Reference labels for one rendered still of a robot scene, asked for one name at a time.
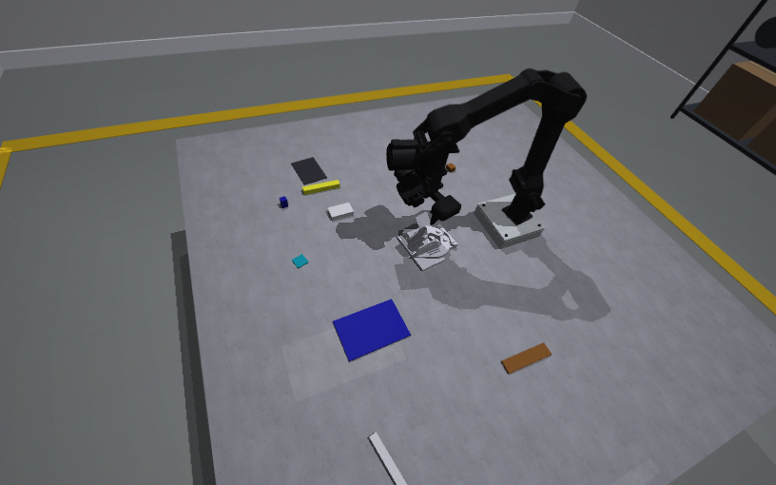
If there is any yellow rectangular bar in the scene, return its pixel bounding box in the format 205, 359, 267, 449
302, 180, 340, 195

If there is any grey flat bar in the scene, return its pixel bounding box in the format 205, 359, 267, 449
369, 432, 407, 485

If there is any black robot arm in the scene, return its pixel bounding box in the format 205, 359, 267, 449
386, 68, 587, 225

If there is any brown flat rectangular plate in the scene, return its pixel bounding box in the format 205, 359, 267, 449
501, 342, 552, 374

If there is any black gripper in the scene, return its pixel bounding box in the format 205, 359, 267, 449
394, 165, 461, 225

